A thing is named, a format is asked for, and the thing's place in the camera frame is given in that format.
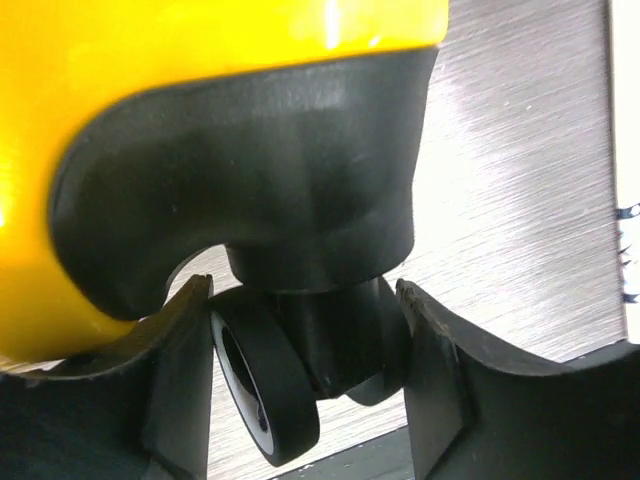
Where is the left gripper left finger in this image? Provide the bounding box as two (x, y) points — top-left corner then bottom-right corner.
(1, 275), (213, 479)

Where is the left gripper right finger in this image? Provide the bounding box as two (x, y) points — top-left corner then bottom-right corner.
(397, 280), (639, 479)

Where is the patterned placemat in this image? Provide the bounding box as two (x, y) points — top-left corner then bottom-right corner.
(609, 0), (639, 344)

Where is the yellow Pikachu suitcase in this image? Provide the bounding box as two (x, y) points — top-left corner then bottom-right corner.
(1, 1), (449, 466)

